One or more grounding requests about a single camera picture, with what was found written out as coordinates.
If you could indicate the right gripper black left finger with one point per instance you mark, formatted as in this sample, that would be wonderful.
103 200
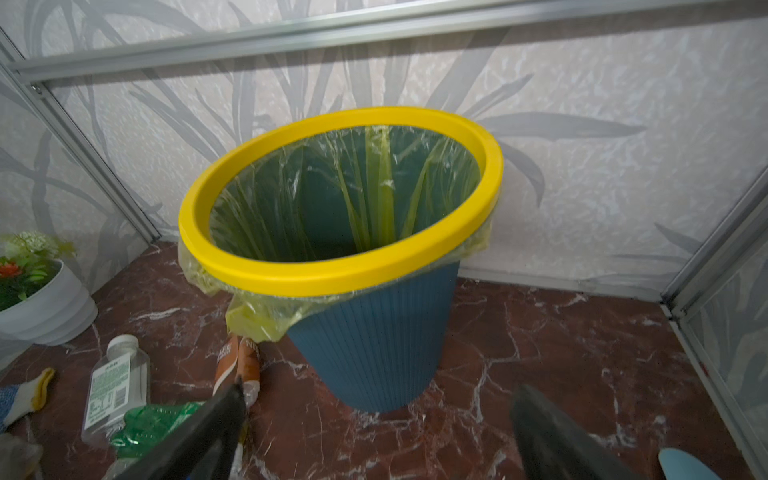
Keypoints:
208 445

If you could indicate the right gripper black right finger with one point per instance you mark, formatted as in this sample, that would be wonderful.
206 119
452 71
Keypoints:
553 446

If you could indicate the clear bottle white green label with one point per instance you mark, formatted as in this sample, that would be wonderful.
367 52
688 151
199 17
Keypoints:
119 382

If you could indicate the blue bin with yellow rim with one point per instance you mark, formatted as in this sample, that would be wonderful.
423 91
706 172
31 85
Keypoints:
371 364

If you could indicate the yellow-green plastic bin liner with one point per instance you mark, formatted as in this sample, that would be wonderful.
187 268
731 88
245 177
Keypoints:
362 221

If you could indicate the crushed green plastic bottle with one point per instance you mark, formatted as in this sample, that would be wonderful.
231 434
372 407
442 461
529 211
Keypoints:
147 426

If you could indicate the clear unlabelled plastic bottle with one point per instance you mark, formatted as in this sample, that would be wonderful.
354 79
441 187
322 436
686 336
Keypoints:
118 468

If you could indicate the brown Nescafe coffee bottle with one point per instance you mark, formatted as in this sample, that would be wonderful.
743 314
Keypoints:
238 359

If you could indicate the light blue garden trowel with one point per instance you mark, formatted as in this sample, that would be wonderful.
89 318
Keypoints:
677 464

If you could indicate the blue white work glove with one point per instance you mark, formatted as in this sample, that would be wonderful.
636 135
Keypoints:
20 400

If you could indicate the white pot with artificial plant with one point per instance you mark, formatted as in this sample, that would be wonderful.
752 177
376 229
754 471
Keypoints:
42 301

